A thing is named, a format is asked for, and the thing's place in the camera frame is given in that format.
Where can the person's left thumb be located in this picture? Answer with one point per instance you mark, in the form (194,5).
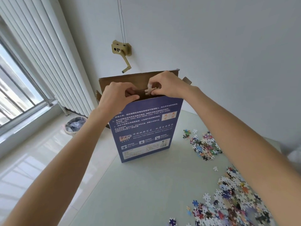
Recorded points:
(132,97)

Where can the large pile of puzzle pieces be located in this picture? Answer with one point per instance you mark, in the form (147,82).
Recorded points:
(235,200)

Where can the person's right forearm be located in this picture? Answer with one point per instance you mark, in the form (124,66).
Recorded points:
(247,148)

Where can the round waste bin with bag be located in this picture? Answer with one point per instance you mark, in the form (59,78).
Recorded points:
(74,125)

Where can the person's right thumb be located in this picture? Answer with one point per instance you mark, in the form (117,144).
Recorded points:
(158,92)

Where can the beige puzzle pieces clump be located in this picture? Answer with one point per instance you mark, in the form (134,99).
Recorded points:
(148,91)

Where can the small pile of puzzle pieces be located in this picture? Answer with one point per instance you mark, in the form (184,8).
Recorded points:
(207,144)

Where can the metal window railing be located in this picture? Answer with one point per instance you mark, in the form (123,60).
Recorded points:
(16,101)

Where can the person's left hand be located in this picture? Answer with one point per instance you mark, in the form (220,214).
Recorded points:
(112,96)

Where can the blue cardboard puzzle box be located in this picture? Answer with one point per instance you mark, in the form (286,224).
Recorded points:
(145,124)

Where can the person's right hand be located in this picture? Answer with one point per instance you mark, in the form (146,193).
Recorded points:
(172,83)

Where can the person's left forearm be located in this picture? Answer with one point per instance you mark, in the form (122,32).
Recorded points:
(58,162)

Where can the white vertical blinds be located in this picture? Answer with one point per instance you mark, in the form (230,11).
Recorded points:
(47,51)

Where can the blue and white puzzle piece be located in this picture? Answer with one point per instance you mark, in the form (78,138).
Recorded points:
(172,221)

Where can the gold wall-mounted hand crank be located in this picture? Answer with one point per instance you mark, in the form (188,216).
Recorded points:
(120,48)

